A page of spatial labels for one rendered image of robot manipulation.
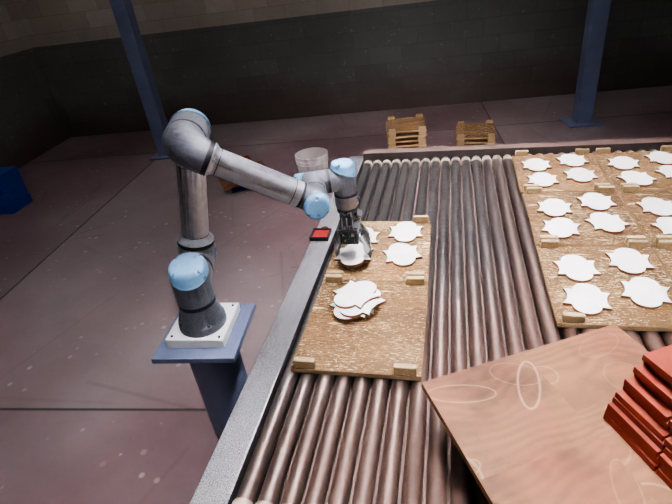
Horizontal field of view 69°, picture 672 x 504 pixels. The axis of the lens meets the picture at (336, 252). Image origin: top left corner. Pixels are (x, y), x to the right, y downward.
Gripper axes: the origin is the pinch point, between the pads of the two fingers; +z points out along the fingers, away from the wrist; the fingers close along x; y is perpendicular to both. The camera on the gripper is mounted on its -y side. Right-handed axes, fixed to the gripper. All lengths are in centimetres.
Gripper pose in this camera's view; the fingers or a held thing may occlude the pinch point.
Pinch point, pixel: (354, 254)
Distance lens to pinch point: 169.2
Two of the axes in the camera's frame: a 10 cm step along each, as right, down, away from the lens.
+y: -1.9, 5.4, -8.2
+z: 1.1, 8.4, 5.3
